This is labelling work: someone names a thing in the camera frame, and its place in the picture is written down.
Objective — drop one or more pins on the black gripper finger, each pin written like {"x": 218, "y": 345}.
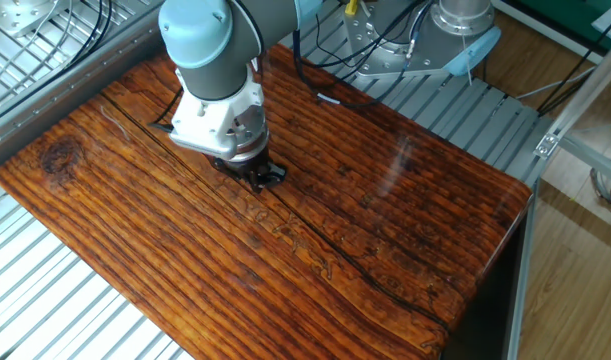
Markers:
{"x": 275, "y": 172}
{"x": 252, "y": 184}

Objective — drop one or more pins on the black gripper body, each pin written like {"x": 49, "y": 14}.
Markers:
{"x": 245, "y": 167}

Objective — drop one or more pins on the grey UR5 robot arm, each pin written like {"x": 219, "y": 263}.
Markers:
{"x": 200, "y": 35}

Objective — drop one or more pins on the wood grain print mat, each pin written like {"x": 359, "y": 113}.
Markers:
{"x": 335, "y": 240}

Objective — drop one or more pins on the yellow connector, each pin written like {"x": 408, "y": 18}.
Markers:
{"x": 351, "y": 6}

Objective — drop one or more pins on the silver perforated mounting plate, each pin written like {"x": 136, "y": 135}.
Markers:
{"x": 15, "y": 15}

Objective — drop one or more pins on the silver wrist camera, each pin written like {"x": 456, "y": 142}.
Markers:
{"x": 205, "y": 147}

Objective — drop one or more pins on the white plastic wrist mount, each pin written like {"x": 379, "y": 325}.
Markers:
{"x": 210, "y": 120}

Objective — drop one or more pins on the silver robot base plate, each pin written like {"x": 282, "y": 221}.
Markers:
{"x": 410, "y": 62}

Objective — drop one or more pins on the grey aluminium side rail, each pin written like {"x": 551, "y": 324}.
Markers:
{"x": 45, "y": 107}

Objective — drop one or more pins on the silver corner bracket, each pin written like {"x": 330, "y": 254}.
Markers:
{"x": 546, "y": 145}

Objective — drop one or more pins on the grey table frame leg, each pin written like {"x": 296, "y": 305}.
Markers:
{"x": 521, "y": 300}

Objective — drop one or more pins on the aluminium frame beam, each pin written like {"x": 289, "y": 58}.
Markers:
{"x": 595, "y": 160}

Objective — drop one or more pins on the aluminium frame post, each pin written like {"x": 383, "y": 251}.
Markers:
{"x": 585, "y": 85}

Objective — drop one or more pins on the green board with white frame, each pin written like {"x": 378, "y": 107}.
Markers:
{"x": 560, "y": 12}

